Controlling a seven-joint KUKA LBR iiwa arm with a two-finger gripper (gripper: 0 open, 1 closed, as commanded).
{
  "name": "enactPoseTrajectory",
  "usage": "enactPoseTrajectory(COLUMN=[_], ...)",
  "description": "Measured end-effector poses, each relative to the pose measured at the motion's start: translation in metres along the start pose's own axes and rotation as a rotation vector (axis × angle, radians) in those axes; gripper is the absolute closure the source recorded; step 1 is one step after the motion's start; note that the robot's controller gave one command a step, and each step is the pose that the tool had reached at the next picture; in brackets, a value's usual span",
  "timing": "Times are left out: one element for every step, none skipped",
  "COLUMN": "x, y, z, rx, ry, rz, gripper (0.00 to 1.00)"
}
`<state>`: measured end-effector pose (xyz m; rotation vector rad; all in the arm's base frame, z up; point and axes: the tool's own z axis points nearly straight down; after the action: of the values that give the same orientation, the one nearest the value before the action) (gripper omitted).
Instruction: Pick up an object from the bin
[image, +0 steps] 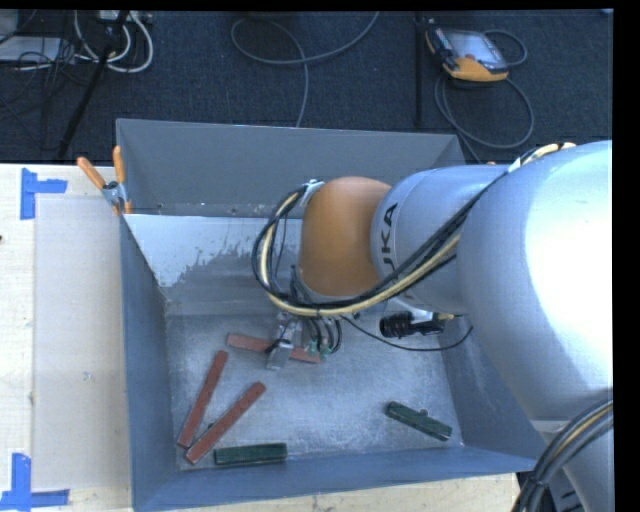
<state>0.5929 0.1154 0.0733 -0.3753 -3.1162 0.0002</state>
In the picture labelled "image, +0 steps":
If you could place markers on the grey metal bin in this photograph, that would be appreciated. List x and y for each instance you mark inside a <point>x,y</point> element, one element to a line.
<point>325,400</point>

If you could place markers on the black cylinder on white bracket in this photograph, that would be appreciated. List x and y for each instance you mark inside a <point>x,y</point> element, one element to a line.
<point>400,326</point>

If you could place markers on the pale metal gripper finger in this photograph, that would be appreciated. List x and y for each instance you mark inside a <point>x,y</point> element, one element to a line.
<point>278,358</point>
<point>280,345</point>

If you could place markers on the red-brown flat block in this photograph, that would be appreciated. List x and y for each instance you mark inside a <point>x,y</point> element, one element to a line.
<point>246,343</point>
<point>205,395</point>
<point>225,424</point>

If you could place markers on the dark green flat block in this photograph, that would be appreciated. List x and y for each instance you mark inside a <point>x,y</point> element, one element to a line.
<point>250,454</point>
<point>419,421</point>

